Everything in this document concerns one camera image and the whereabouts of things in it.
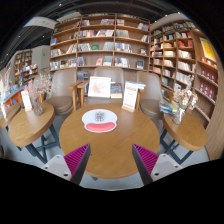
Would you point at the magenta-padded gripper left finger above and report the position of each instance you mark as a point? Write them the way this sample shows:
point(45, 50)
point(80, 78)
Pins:
point(76, 160)

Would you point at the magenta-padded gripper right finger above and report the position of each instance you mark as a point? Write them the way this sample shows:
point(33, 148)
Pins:
point(146, 160)

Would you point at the transparent computer mouse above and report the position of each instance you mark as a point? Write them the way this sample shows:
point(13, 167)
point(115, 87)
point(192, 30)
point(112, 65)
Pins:
point(99, 116)

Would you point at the white mouse pad, red wrist rest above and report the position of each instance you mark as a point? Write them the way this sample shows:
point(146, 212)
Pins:
point(110, 116)

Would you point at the round wooden side table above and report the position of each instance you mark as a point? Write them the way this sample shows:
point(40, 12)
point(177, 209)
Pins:
point(185, 133)
point(8, 116)
point(30, 126)

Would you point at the brown armchair with wooden arms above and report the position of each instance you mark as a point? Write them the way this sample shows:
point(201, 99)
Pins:
point(106, 71)
point(61, 103)
point(150, 106)

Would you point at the glass vase with dried flowers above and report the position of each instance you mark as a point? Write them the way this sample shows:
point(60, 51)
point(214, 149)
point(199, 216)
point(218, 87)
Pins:
point(178, 116)

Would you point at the stack of books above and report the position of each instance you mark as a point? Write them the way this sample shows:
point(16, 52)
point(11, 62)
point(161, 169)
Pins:
point(166, 108)

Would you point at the glass vase with pink flowers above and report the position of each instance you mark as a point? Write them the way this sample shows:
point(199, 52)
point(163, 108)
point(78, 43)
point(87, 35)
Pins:
point(37, 108)

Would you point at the white red sign, wooden base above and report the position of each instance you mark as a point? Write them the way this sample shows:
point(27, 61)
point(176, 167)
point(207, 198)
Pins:
point(130, 95)

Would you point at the light blue book stack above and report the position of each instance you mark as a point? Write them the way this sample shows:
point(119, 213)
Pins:
point(141, 86)

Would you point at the dark covered book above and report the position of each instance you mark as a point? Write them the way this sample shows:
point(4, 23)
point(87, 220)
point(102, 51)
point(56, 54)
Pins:
point(116, 90)

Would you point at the white framed floral picture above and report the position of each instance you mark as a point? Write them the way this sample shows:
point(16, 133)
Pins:
point(99, 86)

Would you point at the small white table sign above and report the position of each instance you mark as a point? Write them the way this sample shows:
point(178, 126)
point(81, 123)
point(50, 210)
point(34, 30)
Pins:
point(26, 99)

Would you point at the small distant bookshelf unit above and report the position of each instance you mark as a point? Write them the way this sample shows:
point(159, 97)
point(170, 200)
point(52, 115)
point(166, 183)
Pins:
point(21, 63)

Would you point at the curved wooden bookshelf unit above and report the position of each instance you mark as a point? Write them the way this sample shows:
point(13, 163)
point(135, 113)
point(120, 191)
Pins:
point(173, 50)

